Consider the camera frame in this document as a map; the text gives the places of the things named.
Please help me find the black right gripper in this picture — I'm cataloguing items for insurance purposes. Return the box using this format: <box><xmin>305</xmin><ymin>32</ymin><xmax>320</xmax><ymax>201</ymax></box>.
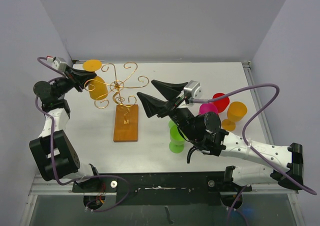
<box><xmin>138</xmin><ymin>80</ymin><xmax>200</xmax><ymax>141</ymax></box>

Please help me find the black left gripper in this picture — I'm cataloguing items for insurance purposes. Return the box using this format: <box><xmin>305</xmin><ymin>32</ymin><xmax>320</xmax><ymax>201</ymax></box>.
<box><xmin>53</xmin><ymin>65</ymin><xmax>97</xmax><ymax>99</ymax></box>

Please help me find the orange plastic wine glass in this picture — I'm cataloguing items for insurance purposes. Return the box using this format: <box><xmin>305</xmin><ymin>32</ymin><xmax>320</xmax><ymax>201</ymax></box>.
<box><xmin>221</xmin><ymin>101</ymin><xmax>248</xmax><ymax>132</ymax></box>
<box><xmin>82</xmin><ymin>59</ymin><xmax>108</xmax><ymax>101</ymax></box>

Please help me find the green plastic wine glass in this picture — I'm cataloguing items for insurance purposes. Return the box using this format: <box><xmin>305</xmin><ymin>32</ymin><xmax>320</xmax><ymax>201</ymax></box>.
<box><xmin>168</xmin><ymin>120</ymin><xmax>176</xmax><ymax>129</ymax></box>
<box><xmin>169</xmin><ymin>125</ymin><xmax>186</xmax><ymax>154</ymax></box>

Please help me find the gold wire wine glass rack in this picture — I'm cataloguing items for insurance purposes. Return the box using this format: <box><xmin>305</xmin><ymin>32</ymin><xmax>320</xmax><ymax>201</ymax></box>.
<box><xmin>94</xmin><ymin>61</ymin><xmax>150</xmax><ymax>143</ymax></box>

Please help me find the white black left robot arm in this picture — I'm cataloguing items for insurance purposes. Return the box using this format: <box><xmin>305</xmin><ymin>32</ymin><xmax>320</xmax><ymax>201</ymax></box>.
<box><xmin>29</xmin><ymin>66</ymin><xmax>102</xmax><ymax>192</ymax></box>

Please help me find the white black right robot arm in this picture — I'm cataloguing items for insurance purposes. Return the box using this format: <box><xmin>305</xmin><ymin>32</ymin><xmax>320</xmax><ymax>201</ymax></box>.
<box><xmin>137</xmin><ymin>79</ymin><xmax>305</xmax><ymax>191</ymax></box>

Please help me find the pink plastic wine glass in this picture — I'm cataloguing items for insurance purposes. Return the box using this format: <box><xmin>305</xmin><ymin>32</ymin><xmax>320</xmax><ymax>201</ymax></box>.
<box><xmin>198</xmin><ymin>103</ymin><xmax>218</xmax><ymax>115</ymax></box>

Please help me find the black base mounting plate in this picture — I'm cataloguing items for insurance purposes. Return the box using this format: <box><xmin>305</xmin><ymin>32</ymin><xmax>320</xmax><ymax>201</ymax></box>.
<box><xmin>71</xmin><ymin>171</ymin><xmax>241</xmax><ymax>206</ymax></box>

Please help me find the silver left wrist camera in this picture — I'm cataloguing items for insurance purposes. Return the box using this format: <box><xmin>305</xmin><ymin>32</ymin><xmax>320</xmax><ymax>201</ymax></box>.
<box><xmin>46</xmin><ymin>56</ymin><xmax>67</xmax><ymax>73</ymax></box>

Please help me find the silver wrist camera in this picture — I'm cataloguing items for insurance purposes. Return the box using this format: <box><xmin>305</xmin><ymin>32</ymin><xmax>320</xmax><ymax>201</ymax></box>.
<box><xmin>46</xmin><ymin>56</ymin><xmax>67</xmax><ymax>73</ymax></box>
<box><xmin>178</xmin><ymin>80</ymin><xmax>203</xmax><ymax>109</ymax></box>

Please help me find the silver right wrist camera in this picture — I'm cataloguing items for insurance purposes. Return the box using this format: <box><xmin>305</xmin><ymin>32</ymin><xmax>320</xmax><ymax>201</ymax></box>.
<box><xmin>178</xmin><ymin>80</ymin><xmax>203</xmax><ymax>109</ymax></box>

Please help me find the aluminium frame rail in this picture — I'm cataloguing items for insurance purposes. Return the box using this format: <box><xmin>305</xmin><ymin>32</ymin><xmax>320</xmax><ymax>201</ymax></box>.
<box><xmin>242</xmin><ymin>63</ymin><xmax>304</xmax><ymax>191</ymax></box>

